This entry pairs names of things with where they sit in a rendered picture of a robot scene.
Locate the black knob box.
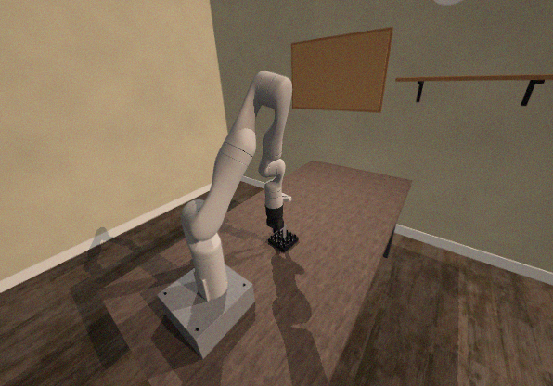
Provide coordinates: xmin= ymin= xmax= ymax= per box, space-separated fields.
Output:
xmin=268 ymin=230 xmax=299 ymax=252

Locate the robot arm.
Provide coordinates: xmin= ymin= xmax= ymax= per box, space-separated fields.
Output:
xmin=181 ymin=71 xmax=292 ymax=302

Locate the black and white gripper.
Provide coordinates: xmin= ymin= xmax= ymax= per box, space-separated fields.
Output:
xmin=264 ymin=193 xmax=291 ymax=238

